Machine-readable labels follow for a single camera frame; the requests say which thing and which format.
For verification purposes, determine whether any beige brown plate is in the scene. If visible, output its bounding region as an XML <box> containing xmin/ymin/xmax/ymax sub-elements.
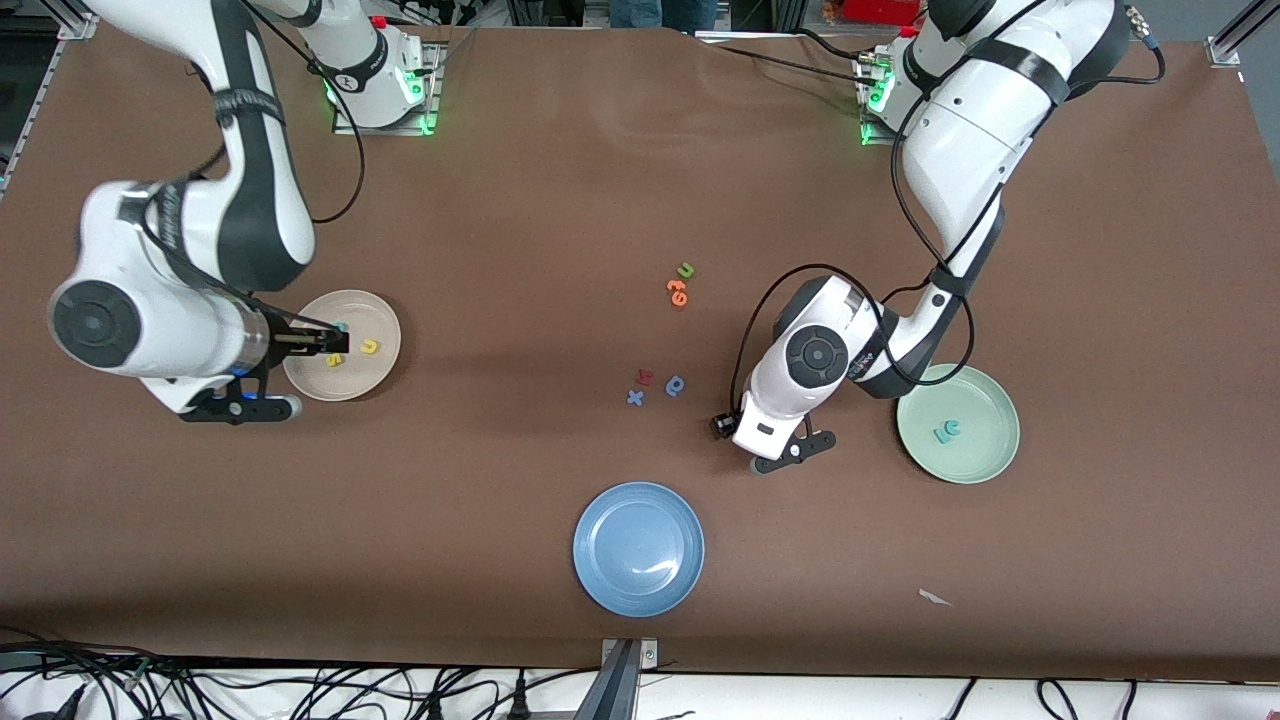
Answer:
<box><xmin>283</xmin><ymin>289</ymin><xmax>403</xmax><ymax>403</ymax></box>

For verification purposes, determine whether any blue plate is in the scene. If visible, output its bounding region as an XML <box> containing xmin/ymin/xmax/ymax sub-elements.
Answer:
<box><xmin>572</xmin><ymin>481</ymin><xmax>706</xmax><ymax>619</ymax></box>

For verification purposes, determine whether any brown table cover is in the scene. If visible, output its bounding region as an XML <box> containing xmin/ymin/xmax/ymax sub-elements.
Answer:
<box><xmin>0</xmin><ymin>20</ymin><xmax>1280</xmax><ymax>683</ymax></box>

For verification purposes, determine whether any green plate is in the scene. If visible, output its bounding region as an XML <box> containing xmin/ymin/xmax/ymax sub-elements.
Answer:
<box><xmin>895</xmin><ymin>363</ymin><xmax>1022</xmax><ymax>486</ymax></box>

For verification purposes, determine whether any person in blue jeans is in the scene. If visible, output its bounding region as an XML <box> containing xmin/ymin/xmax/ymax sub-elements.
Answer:
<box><xmin>610</xmin><ymin>0</ymin><xmax>719</xmax><ymax>31</ymax></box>

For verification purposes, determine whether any red box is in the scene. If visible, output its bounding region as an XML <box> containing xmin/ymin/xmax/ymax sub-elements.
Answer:
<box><xmin>842</xmin><ymin>0</ymin><xmax>926</xmax><ymax>27</ymax></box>

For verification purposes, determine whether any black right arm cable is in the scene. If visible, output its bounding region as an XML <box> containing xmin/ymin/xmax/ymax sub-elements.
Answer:
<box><xmin>130</xmin><ymin>0</ymin><xmax>367</xmax><ymax>331</ymax></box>

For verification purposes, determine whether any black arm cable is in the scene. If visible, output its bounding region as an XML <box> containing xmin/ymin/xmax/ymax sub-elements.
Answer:
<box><xmin>728</xmin><ymin>0</ymin><xmax>1169</xmax><ymax>421</ymax></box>
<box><xmin>130</xmin><ymin>0</ymin><xmax>367</xmax><ymax>331</ymax></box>

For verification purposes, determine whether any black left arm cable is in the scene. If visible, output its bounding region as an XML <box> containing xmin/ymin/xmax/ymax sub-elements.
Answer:
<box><xmin>728</xmin><ymin>0</ymin><xmax>1169</xmax><ymax>421</ymax></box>

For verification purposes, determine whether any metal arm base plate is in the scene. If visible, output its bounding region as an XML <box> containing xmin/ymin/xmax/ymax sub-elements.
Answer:
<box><xmin>331</xmin><ymin>40</ymin><xmax>442</xmax><ymax>137</ymax></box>
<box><xmin>858</xmin><ymin>55</ymin><xmax>906</xmax><ymax>150</ymax></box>

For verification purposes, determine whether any metal mount post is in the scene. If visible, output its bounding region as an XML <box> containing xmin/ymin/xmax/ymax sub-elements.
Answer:
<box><xmin>573</xmin><ymin>637</ymin><xmax>661</xmax><ymax>720</ymax></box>

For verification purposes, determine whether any black cable on table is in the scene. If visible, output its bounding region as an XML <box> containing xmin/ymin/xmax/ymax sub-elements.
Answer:
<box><xmin>700</xmin><ymin>28</ymin><xmax>881</xmax><ymax>91</ymax></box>

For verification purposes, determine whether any black cable tangle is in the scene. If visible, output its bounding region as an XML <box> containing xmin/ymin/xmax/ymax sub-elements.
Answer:
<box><xmin>0</xmin><ymin>625</ymin><xmax>566</xmax><ymax>720</ymax></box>

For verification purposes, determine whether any aluminium corner bracket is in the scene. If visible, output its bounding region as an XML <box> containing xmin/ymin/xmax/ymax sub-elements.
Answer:
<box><xmin>55</xmin><ymin>0</ymin><xmax>101</xmax><ymax>41</ymax></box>
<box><xmin>1205</xmin><ymin>0</ymin><xmax>1280</xmax><ymax>66</ymax></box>

